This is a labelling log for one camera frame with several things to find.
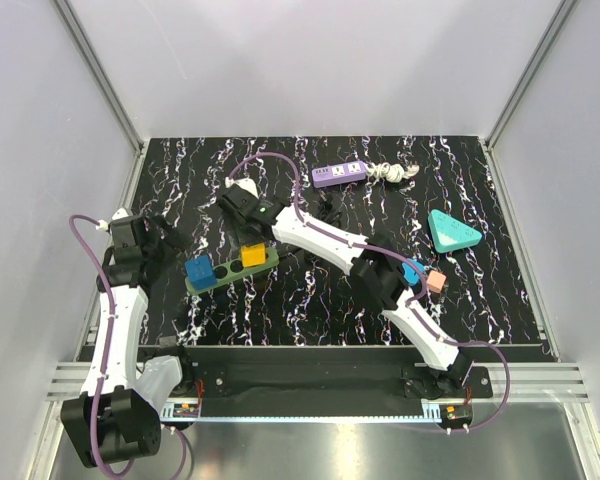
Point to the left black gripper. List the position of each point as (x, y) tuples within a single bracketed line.
[(173, 236)]

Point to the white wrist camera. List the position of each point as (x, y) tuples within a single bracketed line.
[(246, 184), (107, 225)]

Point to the teal triangular power strip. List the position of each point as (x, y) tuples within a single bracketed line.
[(449, 234)]

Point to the yellow cube socket adapter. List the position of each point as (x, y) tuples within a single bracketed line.
[(253, 255)]

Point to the aluminium frame rail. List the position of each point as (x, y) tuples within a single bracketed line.
[(546, 383)]

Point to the blue cube socket adapter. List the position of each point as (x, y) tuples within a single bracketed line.
[(200, 272)]

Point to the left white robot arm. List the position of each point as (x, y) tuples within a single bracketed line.
[(115, 418)]

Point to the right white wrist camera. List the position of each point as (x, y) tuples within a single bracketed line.
[(246, 184)]

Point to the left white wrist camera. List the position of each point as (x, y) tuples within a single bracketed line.
[(107, 225)]

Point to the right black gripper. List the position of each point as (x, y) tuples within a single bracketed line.
[(237, 238)]

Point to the purple power strip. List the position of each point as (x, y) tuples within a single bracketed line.
[(338, 174)]

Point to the pink plug adapter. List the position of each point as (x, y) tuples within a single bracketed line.
[(436, 281)]

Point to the green power strip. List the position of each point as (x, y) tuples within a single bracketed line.
[(233, 271)]

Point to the white slotted cable duct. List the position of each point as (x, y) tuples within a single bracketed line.
[(180, 412)]

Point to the light blue plug adapter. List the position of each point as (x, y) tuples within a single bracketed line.
[(414, 272)]

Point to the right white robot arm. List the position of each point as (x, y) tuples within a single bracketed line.
[(374, 270)]

